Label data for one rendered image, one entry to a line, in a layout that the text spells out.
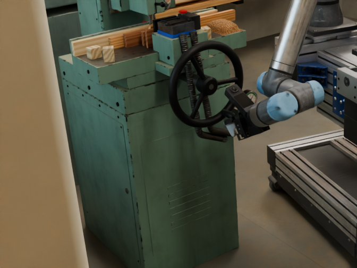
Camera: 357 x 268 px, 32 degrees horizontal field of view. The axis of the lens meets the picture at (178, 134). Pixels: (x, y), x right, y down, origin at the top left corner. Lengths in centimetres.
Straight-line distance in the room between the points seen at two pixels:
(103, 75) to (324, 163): 120
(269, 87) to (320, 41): 78
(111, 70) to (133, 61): 9
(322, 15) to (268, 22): 302
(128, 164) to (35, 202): 185
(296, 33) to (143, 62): 53
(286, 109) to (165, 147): 63
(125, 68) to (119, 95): 11
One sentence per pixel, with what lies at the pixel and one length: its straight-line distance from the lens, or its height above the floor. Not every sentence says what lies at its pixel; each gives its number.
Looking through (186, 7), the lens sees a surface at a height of 54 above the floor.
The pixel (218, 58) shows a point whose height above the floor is 82.
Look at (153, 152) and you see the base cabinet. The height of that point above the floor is 55.
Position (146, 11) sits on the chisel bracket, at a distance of 223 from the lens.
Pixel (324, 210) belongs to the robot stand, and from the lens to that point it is 260.
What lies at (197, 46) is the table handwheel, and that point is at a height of 95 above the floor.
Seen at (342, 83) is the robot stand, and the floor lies 73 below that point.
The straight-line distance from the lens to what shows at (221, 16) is 245.
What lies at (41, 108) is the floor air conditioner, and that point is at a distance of 37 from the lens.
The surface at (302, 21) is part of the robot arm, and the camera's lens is 192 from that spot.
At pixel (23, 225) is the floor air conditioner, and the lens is 40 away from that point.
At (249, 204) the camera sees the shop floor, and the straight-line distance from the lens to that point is 296.
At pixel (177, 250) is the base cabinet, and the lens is 247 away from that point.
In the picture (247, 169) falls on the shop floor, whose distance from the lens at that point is 327.
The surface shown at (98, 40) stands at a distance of 222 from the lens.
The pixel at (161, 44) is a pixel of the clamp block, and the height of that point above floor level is 93.
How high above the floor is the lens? 149
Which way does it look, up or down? 23 degrees down
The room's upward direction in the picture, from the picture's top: 5 degrees counter-clockwise
